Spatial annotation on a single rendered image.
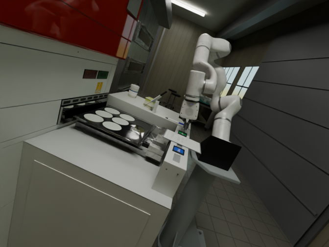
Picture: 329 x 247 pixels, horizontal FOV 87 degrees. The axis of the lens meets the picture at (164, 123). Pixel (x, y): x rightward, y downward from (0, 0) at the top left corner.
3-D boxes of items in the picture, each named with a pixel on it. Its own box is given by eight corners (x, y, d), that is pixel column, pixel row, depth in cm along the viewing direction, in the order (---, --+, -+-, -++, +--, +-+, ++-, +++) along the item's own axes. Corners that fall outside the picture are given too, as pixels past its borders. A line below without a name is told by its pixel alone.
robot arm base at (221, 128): (221, 154, 128) (223, 132, 137) (240, 148, 112) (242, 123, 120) (199, 144, 124) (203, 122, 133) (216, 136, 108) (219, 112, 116)
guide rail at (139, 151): (74, 126, 93) (76, 120, 93) (77, 125, 95) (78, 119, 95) (159, 164, 90) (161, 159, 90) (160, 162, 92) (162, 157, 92)
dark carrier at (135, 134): (75, 116, 87) (75, 115, 87) (107, 106, 120) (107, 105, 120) (137, 143, 85) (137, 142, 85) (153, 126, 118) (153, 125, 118)
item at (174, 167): (151, 188, 70) (163, 160, 66) (169, 142, 123) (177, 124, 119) (172, 198, 70) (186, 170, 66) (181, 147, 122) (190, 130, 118)
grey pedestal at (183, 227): (201, 231, 169) (244, 161, 145) (213, 285, 127) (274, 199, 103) (152, 215, 164) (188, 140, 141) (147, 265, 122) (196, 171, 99)
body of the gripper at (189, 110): (182, 97, 95) (178, 117, 98) (200, 101, 94) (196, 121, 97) (183, 96, 103) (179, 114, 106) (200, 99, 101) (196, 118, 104)
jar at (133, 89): (126, 95, 140) (129, 84, 137) (129, 94, 147) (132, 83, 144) (134, 98, 140) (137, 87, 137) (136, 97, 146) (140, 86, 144)
